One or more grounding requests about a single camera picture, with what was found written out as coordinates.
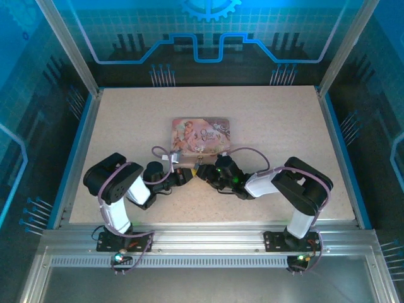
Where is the decorated tin box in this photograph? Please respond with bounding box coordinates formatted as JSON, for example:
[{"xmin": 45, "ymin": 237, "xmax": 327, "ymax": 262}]
[{"xmin": 170, "ymin": 117, "xmax": 234, "ymax": 158}]

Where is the slotted aluminium strip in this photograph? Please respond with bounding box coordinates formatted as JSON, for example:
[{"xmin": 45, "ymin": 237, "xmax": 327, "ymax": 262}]
[{"xmin": 49, "ymin": 255, "xmax": 374, "ymax": 268}]

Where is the small circuit board with LED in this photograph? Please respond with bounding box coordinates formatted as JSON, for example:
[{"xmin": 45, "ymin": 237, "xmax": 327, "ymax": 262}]
[
  {"xmin": 110, "ymin": 251, "xmax": 134, "ymax": 275},
  {"xmin": 285, "ymin": 254, "xmax": 312, "ymax": 275}
]

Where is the blue table edge trim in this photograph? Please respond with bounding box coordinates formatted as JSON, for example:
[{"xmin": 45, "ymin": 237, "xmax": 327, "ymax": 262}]
[
  {"xmin": 322, "ymin": 92, "xmax": 374, "ymax": 230},
  {"xmin": 46, "ymin": 93, "xmax": 96, "ymax": 230}
]

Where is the grey metal sheet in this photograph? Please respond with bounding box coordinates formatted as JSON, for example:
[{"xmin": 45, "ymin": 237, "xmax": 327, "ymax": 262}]
[{"xmin": 39, "ymin": 266, "xmax": 384, "ymax": 303}]

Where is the printed panel with gear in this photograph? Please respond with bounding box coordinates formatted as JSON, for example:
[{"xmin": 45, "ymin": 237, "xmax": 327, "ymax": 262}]
[{"xmin": 47, "ymin": 0, "xmax": 357, "ymax": 88}]

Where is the printed blue side panel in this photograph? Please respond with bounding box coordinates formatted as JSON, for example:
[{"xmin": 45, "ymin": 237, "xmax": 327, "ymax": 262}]
[
  {"xmin": 318, "ymin": 0, "xmax": 404, "ymax": 253},
  {"xmin": 0, "ymin": 0, "xmax": 95, "ymax": 241}
]

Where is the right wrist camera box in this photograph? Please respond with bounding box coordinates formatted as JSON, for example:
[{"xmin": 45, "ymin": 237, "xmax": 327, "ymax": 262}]
[{"xmin": 215, "ymin": 155, "xmax": 235, "ymax": 174}]

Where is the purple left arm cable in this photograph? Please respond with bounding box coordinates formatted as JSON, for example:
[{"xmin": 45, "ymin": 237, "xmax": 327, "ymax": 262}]
[{"xmin": 98, "ymin": 145, "xmax": 177, "ymax": 275}]

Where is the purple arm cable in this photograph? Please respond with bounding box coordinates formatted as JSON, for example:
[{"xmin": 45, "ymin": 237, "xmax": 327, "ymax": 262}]
[
  {"xmin": 98, "ymin": 145, "xmax": 177, "ymax": 275},
  {"xmin": 222, "ymin": 146, "xmax": 332, "ymax": 273}
]

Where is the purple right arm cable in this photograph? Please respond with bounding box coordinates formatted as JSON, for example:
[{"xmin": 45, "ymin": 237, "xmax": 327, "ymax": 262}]
[{"xmin": 222, "ymin": 146, "xmax": 332, "ymax": 273}]

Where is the long aluminium frame rail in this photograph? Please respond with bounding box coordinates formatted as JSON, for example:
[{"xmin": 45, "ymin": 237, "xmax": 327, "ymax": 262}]
[{"xmin": 40, "ymin": 224, "xmax": 379, "ymax": 252}]

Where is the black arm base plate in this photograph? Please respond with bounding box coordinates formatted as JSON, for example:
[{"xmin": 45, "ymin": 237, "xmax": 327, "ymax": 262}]
[
  {"xmin": 96, "ymin": 231, "xmax": 153, "ymax": 253},
  {"xmin": 263, "ymin": 230, "xmax": 323, "ymax": 253}
]

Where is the aluminium side rail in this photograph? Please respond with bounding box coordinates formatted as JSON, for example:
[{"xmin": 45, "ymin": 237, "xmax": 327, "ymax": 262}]
[
  {"xmin": 314, "ymin": 85, "xmax": 364, "ymax": 230},
  {"xmin": 52, "ymin": 88, "xmax": 105, "ymax": 230}
]

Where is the aluminium frame post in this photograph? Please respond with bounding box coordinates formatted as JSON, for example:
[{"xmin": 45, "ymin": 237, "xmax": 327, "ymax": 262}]
[
  {"xmin": 33, "ymin": 0, "xmax": 101, "ymax": 97},
  {"xmin": 316, "ymin": 0, "xmax": 375, "ymax": 97}
]

